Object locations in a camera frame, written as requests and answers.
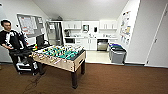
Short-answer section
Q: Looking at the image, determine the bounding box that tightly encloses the grey dark-lidded waste bin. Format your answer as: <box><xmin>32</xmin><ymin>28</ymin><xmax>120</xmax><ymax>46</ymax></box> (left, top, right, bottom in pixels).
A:
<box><xmin>109</xmin><ymin>46</ymin><xmax>128</xmax><ymax>65</ymax></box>

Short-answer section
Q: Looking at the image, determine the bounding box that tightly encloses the black wheeled cart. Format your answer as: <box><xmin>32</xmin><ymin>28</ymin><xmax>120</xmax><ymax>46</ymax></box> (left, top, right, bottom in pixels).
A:
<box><xmin>9</xmin><ymin>44</ymin><xmax>46</xmax><ymax>76</ymax></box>

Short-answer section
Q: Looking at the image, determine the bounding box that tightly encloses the person in dark jacket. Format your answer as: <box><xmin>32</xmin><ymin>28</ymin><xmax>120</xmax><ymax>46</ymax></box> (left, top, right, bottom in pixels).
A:
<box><xmin>0</xmin><ymin>19</ymin><xmax>28</xmax><ymax>65</ymax></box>

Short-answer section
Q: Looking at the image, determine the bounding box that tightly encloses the blue lidded waste bin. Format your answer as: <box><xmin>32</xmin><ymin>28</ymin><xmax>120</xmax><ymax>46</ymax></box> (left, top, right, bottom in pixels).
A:
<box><xmin>107</xmin><ymin>42</ymin><xmax>123</xmax><ymax>50</ymax></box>

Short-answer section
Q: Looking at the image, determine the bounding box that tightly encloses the black built-in microwave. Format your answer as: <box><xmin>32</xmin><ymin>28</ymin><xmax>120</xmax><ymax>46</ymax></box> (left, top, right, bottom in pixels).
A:
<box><xmin>64</xmin><ymin>37</ymin><xmax>76</xmax><ymax>45</ymax></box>

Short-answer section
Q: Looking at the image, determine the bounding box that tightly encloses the large red-edged wall poster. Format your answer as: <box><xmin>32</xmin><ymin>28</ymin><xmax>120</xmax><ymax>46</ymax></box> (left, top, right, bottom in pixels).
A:
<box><xmin>119</xmin><ymin>10</ymin><xmax>132</xmax><ymax>38</ymax></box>

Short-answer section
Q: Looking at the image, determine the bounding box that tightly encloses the stainless steel refrigerator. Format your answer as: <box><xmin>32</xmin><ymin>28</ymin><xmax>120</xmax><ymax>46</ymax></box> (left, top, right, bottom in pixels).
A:
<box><xmin>45</xmin><ymin>20</ymin><xmax>65</xmax><ymax>47</ymax></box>

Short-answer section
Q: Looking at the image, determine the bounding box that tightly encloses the white room door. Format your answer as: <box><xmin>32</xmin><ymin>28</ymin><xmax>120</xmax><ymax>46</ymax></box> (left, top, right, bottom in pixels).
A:
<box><xmin>145</xmin><ymin>6</ymin><xmax>168</xmax><ymax>68</ymax></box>

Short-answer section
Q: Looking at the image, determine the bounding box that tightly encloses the framed wall board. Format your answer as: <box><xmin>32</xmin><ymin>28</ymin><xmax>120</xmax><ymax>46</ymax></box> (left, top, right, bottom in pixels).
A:
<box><xmin>16</xmin><ymin>13</ymin><xmax>46</xmax><ymax>38</ymax></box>

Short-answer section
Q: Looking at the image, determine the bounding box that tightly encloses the black laptop screen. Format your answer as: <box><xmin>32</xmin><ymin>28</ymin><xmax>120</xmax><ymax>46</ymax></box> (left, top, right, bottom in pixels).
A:
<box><xmin>35</xmin><ymin>33</ymin><xmax>46</xmax><ymax>48</ymax></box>

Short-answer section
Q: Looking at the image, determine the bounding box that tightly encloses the steel paper towel dispenser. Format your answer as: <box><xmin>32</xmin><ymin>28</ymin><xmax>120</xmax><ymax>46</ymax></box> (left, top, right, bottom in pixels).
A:
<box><xmin>82</xmin><ymin>24</ymin><xmax>90</xmax><ymax>33</ymax></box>

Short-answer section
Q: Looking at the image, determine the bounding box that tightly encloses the green foosball table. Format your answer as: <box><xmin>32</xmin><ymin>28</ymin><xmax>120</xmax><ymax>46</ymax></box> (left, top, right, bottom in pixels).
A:
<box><xmin>31</xmin><ymin>44</ymin><xmax>87</xmax><ymax>90</ymax></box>

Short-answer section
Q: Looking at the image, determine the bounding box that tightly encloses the white two-door sink cabinet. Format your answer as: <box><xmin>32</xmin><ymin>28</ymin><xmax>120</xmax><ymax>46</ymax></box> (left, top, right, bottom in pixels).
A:
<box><xmin>75</xmin><ymin>37</ymin><xmax>98</xmax><ymax>52</ymax></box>

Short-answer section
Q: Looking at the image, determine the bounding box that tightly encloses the white upper wall cabinet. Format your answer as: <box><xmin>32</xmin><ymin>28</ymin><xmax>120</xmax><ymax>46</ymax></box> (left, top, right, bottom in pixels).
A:
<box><xmin>99</xmin><ymin>20</ymin><xmax>118</xmax><ymax>31</ymax></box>
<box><xmin>63</xmin><ymin>20</ymin><xmax>83</xmax><ymax>31</ymax></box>

